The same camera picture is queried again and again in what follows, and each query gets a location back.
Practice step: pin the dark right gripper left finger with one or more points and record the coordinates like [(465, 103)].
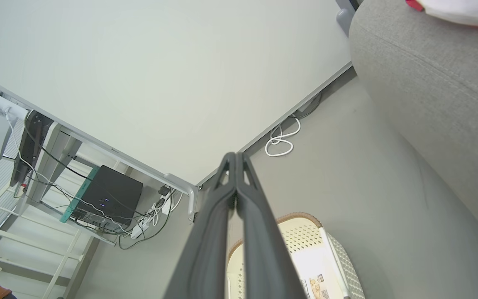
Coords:
[(206, 249)]

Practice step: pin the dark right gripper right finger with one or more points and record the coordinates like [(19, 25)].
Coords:
[(259, 249)]

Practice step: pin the red and white jersey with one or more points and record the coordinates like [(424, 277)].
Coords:
[(463, 10)]

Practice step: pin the white perforated laundry basket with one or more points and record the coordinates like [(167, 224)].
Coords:
[(305, 236)]

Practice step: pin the printed label inside basket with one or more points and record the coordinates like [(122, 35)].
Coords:
[(315, 288)]

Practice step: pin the white power strip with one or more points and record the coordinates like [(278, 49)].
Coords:
[(141, 227)]

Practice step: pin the black computer box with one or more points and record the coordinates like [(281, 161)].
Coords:
[(110, 195)]

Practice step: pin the large white partition panel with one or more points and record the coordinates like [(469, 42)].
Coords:
[(160, 83)]

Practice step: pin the black monitor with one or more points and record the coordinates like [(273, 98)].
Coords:
[(31, 141)]

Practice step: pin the grey fabric sofa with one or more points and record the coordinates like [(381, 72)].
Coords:
[(430, 104)]

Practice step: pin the teal computer holder bracket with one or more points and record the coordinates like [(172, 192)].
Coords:
[(77, 199)]

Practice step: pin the grey desk frame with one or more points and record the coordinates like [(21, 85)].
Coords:
[(52, 158)]

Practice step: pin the white metal rack frame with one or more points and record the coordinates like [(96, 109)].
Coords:
[(15, 237)]

